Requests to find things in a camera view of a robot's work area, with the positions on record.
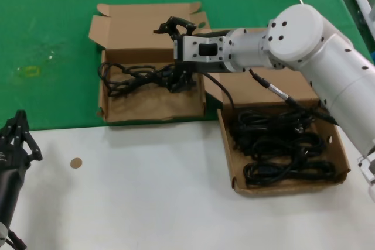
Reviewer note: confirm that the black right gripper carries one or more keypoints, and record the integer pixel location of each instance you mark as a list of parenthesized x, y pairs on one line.
[(216, 33)]

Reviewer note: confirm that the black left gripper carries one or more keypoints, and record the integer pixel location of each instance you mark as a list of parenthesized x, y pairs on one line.
[(11, 179)]

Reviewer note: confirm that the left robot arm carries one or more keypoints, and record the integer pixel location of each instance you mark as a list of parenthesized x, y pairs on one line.
[(2, 229)]

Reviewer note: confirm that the open brown cardboard box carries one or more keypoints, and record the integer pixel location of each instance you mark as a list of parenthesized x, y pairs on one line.
[(146, 106), (243, 95)]

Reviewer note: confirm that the round brown cardboard disc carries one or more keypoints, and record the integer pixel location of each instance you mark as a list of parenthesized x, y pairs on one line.
[(76, 163)]

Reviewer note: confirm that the green tablecloth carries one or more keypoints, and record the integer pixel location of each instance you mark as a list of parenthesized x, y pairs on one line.
[(44, 13)]

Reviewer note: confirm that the white plastic bar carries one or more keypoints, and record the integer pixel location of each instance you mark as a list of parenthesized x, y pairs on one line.
[(361, 1)]

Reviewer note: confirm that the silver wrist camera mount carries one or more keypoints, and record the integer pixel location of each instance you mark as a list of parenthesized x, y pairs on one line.
[(190, 48)]

